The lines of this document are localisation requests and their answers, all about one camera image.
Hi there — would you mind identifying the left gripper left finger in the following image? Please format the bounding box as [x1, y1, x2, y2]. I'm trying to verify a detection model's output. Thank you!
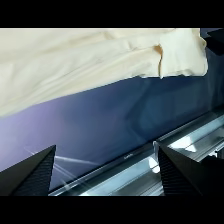
[0, 144, 57, 197]

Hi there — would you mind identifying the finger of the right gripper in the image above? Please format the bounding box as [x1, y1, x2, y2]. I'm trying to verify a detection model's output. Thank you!
[203, 28, 224, 56]

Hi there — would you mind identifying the cream shirt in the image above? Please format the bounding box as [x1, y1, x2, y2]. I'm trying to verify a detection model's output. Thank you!
[0, 28, 209, 118]

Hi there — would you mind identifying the silver frame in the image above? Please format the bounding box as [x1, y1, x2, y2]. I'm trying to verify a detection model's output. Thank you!
[49, 111, 224, 197]

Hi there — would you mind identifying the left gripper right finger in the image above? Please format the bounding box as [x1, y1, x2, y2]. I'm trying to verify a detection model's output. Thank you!
[156, 141, 224, 197]

